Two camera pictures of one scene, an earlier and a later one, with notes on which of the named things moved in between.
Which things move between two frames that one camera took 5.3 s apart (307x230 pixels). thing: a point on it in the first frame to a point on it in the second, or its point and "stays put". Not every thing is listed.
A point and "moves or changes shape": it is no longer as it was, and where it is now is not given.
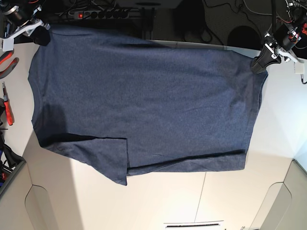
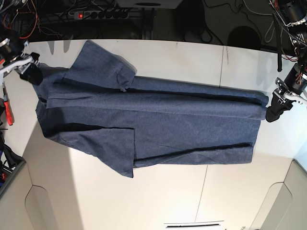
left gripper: [20, 25] to [31, 73]
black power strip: [113, 14] stays put
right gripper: [284, 40] to [282, 100]
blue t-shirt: [125, 105] moves or changes shape
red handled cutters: [9, 111] stays put
